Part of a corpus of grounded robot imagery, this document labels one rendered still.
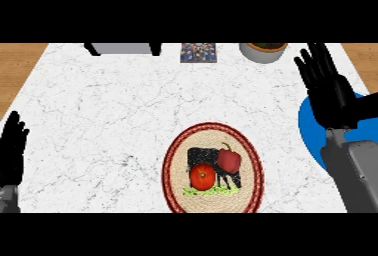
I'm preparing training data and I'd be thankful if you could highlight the blue plate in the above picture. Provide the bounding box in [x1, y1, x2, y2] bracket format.
[297, 91, 378, 174]

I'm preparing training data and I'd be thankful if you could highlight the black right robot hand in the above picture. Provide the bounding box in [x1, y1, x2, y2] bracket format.
[292, 42, 378, 130]

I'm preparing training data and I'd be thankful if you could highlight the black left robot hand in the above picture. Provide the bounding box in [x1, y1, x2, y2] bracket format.
[0, 110, 31, 188]

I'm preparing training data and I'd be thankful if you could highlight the oval woven placemat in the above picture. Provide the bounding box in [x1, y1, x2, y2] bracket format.
[161, 121, 266, 214]

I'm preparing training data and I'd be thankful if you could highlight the grey plant pot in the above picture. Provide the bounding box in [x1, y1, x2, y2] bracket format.
[238, 42, 289, 65]

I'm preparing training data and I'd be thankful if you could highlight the red tomato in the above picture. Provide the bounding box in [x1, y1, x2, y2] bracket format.
[189, 163, 217, 192]

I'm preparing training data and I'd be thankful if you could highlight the colourful patterned box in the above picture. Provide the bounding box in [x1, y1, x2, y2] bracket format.
[179, 42, 218, 64]

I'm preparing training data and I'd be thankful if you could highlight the red bell pepper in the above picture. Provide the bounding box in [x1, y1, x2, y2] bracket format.
[217, 142, 244, 175]

